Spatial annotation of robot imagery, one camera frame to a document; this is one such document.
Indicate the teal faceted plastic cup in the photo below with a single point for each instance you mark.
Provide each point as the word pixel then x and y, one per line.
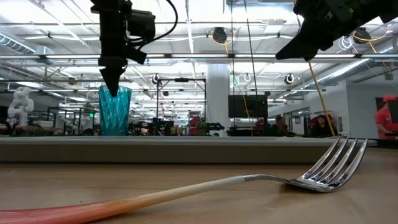
pixel 115 112

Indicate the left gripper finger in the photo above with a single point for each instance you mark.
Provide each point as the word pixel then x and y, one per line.
pixel 112 79

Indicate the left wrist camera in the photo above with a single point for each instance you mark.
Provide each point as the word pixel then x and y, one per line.
pixel 143 26

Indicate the person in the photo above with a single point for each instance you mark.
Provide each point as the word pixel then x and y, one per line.
pixel 384 121
pixel 280 126
pixel 321 126

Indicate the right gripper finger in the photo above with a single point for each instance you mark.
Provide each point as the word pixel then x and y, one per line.
pixel 301 45

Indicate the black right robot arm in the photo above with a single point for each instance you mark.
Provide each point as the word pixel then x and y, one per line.
pixel 390 9

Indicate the black monitor screen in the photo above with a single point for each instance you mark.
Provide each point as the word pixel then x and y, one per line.
pixel 248 106

